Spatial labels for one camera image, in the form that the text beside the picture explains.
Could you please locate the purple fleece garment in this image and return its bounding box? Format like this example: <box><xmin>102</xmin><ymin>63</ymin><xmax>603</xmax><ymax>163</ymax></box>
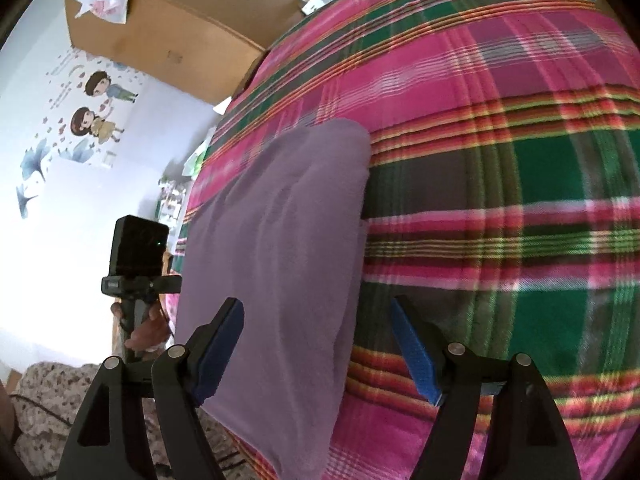
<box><xmin>176</xmin><ymin>119</ymin><xmax>371</xmax><ymax>479</ymax></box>

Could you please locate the floral sleeve forearm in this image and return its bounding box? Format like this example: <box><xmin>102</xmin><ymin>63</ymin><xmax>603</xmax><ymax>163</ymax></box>
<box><xmin>8</xmin><ymin>343</ymin><xmax>252</xmax><ymax>480</ymax></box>

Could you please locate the person left hand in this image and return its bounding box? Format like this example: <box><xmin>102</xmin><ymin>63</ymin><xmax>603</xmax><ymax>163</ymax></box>
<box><xmin>111</xmin><ymin>301</ymin><xmax>171</xmax><ymax>356</ymax></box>

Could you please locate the wooden wardrobe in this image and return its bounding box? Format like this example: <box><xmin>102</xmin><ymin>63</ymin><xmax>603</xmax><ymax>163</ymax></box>
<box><xmin>65</xmin><ymin>0</ymin><xmax>304</xmax><ymax>105</ymax></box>

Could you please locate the white plastic bag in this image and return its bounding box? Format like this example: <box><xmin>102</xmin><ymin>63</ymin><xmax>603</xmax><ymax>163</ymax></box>
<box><xmin>75</xmin><ymin>0</ymin><xmax>129</xmax><ymax>25</ymax></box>

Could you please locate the pink plaid bed cover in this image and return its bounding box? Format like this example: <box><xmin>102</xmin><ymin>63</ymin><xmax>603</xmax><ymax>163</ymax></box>
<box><xmin>188</xmin><ymin>0</ymin><xmax>639</xmax><ymax>479</ymax></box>

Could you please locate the cartoon couple wall sticker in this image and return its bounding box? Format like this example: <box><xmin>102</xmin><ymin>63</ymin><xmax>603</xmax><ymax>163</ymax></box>
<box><xmin>16</xmin><ymin>48</ymin><xmax>148</xmax><ymax>219</ymax></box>

